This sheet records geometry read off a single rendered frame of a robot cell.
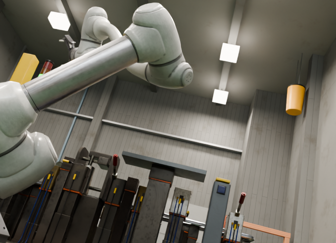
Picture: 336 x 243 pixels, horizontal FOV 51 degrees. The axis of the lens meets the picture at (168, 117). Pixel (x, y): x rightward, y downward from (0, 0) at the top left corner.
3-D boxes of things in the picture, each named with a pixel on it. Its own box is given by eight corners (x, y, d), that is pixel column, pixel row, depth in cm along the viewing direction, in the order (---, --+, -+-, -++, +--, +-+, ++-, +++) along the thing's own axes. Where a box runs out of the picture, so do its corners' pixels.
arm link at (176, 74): (169, 74, 146) (160, 45, 138) (203, 81, 134) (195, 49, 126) (148, 91, 139) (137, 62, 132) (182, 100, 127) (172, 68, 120)
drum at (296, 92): (305, 110, 826) (308, 85, 853) (287, 106, 832) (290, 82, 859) (300, 117, 865) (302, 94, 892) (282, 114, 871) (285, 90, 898)
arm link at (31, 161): (7, 209, 116) (69, 175, 121) (-25, 170, 105) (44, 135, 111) (4, 181, 129) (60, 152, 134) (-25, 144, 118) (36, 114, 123)
